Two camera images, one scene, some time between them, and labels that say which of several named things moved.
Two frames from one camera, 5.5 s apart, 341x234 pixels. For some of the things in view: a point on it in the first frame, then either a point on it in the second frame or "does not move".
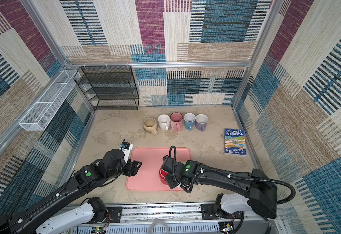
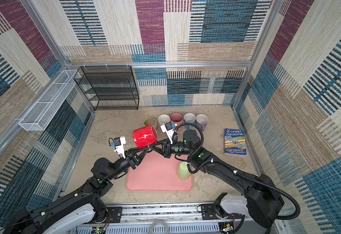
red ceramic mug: x=162 y=174 → x=145 y=136
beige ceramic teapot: x=150 y=125 does not move
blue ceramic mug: x=189 y=120 does not move
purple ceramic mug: x=201 y=121 does not move
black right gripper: x=172 y=184 → x=166 y=151
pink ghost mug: x=176 y=119 does not move
